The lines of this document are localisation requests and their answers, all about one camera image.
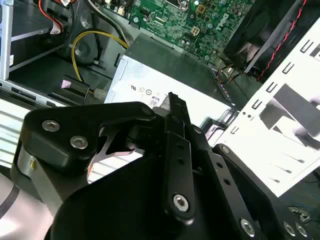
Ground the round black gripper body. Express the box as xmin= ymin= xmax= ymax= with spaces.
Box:
xmin=46 ymin=154 xmax=241 ymax=240

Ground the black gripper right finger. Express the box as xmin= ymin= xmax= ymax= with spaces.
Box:
xmin=185 ymin=104 xmax=314 ymax=240

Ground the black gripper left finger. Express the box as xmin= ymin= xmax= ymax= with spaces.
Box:
xmin=19 ymin=91 xmax=197 ymax=226

